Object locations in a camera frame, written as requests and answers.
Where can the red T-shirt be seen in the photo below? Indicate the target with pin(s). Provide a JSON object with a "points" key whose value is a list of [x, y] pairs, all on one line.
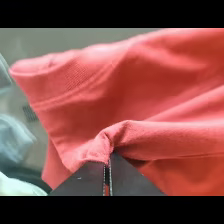
{"points": [[140, 100]]}

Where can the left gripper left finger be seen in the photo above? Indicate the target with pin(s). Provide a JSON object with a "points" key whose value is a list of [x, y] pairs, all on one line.
{"points": [[85, 181]]}

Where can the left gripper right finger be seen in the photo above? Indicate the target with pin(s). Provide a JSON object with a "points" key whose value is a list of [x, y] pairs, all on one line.
{"points": [[128, 180]]}

